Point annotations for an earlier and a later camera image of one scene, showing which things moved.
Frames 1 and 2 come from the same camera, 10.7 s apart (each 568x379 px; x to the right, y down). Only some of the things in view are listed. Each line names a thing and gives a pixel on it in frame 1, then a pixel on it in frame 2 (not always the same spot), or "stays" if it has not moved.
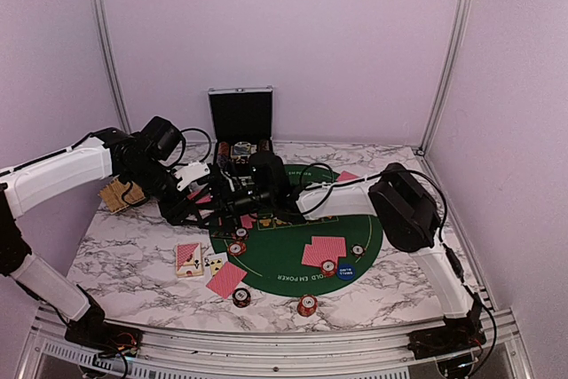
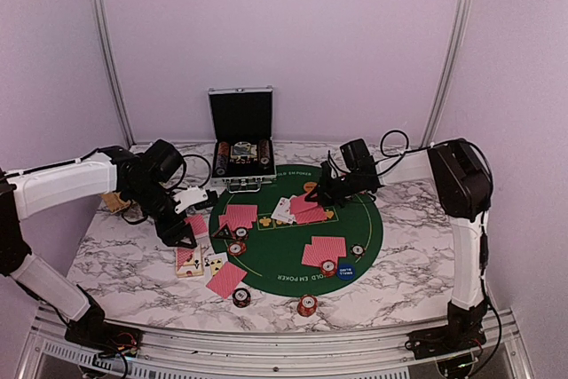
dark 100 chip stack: [241, 297] stays
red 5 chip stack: [307, 304] stays
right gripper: [230, 218] to [324, 193]
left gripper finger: [177, 210] to [176, 232]
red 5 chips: [237, 248] stays
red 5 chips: [328, 268] stays
